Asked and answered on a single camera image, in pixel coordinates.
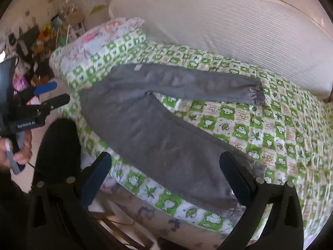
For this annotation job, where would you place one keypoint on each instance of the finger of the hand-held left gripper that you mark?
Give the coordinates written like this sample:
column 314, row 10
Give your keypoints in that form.
column 45, row 87
column 57, row 101

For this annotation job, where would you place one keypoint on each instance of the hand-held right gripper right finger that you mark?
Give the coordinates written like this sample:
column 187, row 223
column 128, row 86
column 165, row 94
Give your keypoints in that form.
column 234, row 177

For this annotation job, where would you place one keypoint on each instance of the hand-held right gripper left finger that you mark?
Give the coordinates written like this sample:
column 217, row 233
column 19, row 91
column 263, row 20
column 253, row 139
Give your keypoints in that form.
column 96, row 177

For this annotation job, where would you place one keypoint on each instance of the grey pants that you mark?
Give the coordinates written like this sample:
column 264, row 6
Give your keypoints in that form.
column 145, row 125

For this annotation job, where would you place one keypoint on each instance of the person's left hand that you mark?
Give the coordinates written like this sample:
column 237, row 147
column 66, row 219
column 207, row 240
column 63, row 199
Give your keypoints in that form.
column 24, row 152

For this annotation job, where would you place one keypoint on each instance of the person's black trouser leg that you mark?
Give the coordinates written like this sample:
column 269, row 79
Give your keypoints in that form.
column 59, row 148

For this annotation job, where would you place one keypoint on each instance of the pile of colourful toys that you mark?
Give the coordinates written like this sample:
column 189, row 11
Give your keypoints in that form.
column 46, row 33

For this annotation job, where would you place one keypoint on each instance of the wooden stool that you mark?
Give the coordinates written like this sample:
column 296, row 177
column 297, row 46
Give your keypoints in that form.
column 117, row 226

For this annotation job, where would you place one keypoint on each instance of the green animal print blanket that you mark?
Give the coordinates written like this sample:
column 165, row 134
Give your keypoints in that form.
column 260, row 127

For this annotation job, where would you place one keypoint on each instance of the pale floral quilt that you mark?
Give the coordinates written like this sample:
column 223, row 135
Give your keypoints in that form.
column 96, row 39

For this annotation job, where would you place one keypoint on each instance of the pale flower print bed sheet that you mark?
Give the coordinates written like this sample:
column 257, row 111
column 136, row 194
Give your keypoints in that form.
column 161, row 226

